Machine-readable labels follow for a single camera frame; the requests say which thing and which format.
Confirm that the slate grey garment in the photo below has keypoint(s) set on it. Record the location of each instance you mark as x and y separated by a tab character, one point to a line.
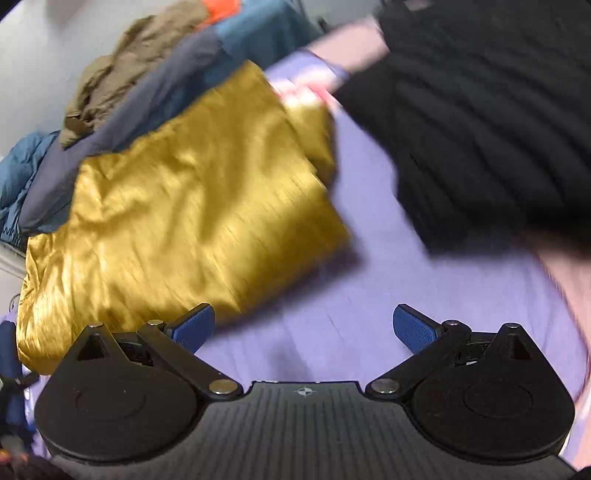
138	106

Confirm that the olive green garment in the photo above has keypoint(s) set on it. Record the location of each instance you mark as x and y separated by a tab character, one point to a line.
120	74

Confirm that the purple floral bed sheet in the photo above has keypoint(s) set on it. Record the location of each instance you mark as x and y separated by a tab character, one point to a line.
392	286

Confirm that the dark navy cloth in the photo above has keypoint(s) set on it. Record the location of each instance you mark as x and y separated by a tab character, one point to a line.
11	350

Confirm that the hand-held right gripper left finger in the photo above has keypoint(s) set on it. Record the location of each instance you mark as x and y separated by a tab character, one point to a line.
194	325

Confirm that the teal blue cloth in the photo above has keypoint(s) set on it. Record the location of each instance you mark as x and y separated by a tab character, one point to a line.
268	32

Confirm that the orange cloth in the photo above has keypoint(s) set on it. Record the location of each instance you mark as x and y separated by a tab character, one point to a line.
220	11

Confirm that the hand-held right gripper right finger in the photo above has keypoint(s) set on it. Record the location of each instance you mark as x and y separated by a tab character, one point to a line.
415	328

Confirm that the blue puffer jacket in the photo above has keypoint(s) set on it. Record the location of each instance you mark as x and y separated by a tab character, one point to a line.
21	180

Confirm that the gold satin jacket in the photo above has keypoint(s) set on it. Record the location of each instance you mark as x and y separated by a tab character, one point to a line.
184	207

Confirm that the black quilted jacket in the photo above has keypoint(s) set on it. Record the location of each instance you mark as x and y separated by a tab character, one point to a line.
485	115

